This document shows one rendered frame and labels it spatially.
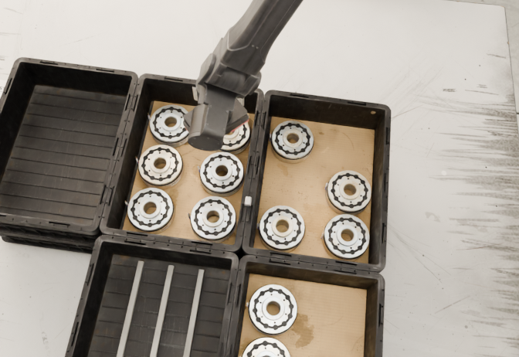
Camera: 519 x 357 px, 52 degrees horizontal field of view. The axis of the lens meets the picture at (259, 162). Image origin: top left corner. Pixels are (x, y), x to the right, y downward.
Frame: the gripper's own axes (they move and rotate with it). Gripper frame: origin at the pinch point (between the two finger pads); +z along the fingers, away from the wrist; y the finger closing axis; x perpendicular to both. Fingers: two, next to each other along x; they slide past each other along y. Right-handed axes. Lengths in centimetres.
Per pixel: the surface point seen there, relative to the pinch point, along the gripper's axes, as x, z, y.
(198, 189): 0.8, 23.3, -5.8
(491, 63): -13, 37, 89
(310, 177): -12.4, 23.3, 17.3
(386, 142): -18.2, 14.7, 34.0
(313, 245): -25.8, 22.9, 7.4
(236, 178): -3.0, 20.4, 2.4
